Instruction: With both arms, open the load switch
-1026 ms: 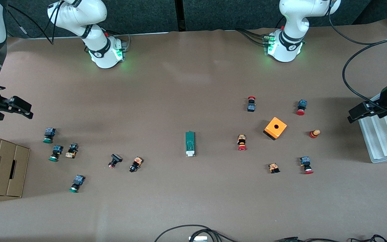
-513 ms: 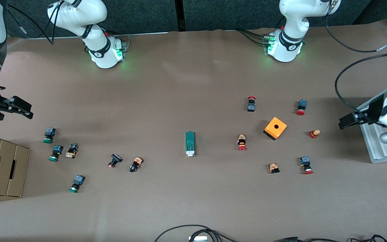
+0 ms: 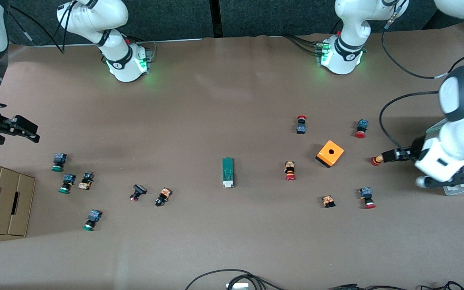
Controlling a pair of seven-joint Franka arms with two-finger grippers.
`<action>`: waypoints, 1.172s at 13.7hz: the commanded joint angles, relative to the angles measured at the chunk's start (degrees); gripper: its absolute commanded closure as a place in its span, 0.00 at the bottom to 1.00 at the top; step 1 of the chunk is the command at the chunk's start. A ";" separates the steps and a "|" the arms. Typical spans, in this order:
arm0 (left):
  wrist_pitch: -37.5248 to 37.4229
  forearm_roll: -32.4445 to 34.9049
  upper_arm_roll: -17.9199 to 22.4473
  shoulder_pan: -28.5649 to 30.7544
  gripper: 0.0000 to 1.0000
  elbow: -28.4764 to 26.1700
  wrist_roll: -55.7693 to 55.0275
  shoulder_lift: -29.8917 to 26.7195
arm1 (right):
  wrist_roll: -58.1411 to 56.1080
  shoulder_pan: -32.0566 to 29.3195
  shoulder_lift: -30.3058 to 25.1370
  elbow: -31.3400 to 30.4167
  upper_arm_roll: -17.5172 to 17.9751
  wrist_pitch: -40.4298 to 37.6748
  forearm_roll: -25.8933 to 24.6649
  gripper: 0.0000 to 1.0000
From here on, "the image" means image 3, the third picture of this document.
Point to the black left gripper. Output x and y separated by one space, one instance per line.
416 147

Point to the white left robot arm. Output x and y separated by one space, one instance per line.
346 24

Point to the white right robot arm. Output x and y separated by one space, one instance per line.
95 16

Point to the red yellow indicator cap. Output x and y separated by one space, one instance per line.
375 161

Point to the green pushbutton blue contact block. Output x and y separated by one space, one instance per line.
69 178
94 215
59 158

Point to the red pushbutton blue contact block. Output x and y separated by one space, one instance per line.
365 193
362 124

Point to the white ridged foam tray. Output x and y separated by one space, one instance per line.
457 191

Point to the black selector orange contact block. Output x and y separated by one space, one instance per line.
87 177

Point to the small orange black contact block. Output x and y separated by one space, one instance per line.
328 200

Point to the red pushbutton black contact block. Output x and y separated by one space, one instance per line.
301 129

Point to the red mushroom button orange block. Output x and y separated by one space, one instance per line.
289 167

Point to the black square button red base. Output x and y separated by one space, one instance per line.
139 189

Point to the black pushbutton orange contact block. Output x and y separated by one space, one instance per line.
164 194

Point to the brown table cover sheet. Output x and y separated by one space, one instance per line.
232 100

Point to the white plug connector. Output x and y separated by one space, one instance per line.
237 286

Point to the orange button enclosure box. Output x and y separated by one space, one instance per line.
324 157

